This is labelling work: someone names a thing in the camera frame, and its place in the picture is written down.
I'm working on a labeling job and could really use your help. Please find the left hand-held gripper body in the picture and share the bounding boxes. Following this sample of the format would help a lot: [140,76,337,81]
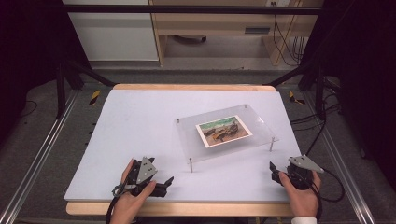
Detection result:
[125,156,159,197]

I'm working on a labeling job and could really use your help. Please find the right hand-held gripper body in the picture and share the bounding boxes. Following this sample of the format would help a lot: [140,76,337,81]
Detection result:
[284,154,325,190]

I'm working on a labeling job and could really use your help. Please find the clear acrylic photo frame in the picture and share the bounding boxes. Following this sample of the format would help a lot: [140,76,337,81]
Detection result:
[174,103,279,174]

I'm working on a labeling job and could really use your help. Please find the painting print with white border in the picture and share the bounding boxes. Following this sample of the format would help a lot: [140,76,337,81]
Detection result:
[195,115,254,149]

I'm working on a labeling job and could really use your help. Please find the person's right hand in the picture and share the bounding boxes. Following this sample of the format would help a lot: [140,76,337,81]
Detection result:
[278,170,322,219]

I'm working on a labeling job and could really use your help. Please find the person's left hand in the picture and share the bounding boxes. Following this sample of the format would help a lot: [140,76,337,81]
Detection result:
[109,159,158,224]

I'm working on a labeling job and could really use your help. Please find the wooden table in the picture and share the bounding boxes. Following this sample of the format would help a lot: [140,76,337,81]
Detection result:
[65,83,317,218]

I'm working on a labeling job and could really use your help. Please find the white table mat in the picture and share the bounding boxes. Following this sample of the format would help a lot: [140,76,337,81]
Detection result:
[64,89,318,203]

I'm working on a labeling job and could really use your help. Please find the white shirt sleeve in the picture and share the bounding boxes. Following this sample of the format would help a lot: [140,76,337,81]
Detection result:
[290,217,318,224]

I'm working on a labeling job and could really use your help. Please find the right yellow clamp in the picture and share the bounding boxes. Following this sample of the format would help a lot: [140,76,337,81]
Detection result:
[288,91,306,106]

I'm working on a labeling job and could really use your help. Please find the yellow clamp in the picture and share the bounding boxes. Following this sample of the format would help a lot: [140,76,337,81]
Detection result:
[88,89,102,107]
[288,91,306,106]

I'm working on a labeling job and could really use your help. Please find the black metal stand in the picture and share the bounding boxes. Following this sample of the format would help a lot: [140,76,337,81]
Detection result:
[55,59,117,119]
[263,59,329,121]

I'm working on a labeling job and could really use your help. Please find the left yellow clamp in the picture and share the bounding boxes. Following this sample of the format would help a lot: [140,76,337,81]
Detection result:
[88,89,102,107]

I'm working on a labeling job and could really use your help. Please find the black curtain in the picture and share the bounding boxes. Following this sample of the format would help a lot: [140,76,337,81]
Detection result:
[0,0,92,147]
[298,0,396,194]

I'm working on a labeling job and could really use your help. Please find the white cabinet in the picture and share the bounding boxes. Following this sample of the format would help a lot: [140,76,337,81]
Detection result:
[62,0,160,63]

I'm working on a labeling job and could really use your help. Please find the light wooden desk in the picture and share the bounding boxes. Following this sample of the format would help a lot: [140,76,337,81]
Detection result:
[148,0,325,67]

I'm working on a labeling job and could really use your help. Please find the black horizontal bar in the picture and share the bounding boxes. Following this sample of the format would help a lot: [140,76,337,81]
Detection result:
[62,4,325,16]

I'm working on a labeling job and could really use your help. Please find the aluminium floor rail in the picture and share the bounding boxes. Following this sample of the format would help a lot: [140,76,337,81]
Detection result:
[0,90,79,224]
[303,91,376,224]

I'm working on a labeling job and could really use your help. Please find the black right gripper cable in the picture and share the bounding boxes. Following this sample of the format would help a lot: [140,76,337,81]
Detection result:
[292,119,346,222]

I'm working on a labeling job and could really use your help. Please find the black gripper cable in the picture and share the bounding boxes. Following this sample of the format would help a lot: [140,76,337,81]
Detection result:
[105,182,138,224]
[292,119,346,222]

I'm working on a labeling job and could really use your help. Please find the black floor cables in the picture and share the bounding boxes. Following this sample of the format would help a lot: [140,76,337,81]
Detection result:
[289,92,343,133]

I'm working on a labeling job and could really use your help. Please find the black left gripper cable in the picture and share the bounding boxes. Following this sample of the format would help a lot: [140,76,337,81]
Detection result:
[105,182,138,224]

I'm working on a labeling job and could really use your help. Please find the hanging black cables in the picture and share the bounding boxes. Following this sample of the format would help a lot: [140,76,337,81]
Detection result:
[272,2,310,67]

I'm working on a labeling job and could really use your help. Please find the thin black floor cable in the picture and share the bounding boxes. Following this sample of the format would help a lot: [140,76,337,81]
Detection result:
[18,99,38,119]

